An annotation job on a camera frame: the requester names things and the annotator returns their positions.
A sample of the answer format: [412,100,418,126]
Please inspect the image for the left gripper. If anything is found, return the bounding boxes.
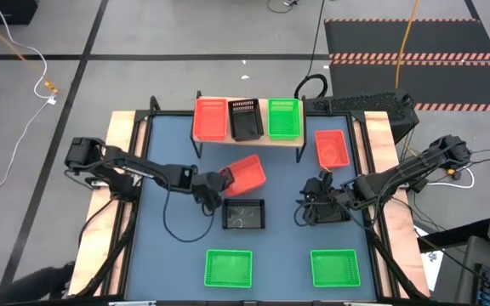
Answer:
[191,166,236,213]

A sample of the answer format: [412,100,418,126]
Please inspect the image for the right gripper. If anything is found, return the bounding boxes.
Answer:
[299,172,352,223]

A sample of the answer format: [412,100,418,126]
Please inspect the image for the black plastic basket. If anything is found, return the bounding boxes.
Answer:
[226,98,265,143]
[302,199,352,225]
[221,198,267,230]

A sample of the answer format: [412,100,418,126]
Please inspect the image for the orange plastic basket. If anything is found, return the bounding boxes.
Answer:
[219,153,268,198]
[314,129,351,170]
[192,98,229,142]

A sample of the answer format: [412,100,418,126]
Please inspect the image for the green plastic basket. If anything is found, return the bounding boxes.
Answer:
[309,248,362,289]
[203,248,254,289]
[266,98,304,141]

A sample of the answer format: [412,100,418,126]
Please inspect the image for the wooden shelf with black legs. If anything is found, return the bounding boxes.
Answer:
[189,90,308,165]

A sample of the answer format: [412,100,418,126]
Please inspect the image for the white paper sheet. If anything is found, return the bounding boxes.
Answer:
[413,224,445,292]

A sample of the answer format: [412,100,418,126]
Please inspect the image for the black floor mat orange stripes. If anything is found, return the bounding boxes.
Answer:
[328,59,490,114]
[323,17,490,61]

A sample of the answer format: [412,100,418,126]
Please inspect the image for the grey cart top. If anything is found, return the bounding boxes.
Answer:
[455,235,490,306]

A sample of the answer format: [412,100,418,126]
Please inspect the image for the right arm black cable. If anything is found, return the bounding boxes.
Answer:
[293,198,316,227]

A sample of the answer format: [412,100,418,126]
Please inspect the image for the black aluminium rig frame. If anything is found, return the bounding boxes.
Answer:
[68,95,433,306]

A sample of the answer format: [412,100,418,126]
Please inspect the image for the thick black power cable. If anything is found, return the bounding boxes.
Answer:
[293,0,329,102]

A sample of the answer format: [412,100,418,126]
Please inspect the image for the white looped cable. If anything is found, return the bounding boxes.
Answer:
[430,166,476,190]

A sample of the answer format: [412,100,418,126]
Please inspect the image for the orange extension cable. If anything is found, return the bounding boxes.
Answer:
[0,7,60,95]
[394,0,459,178]

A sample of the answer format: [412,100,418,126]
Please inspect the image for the white floor cable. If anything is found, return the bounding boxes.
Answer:
[0,0,58,204]

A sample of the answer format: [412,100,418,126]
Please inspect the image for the thin black floor cable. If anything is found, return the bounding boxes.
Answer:
[265,0,300,14]

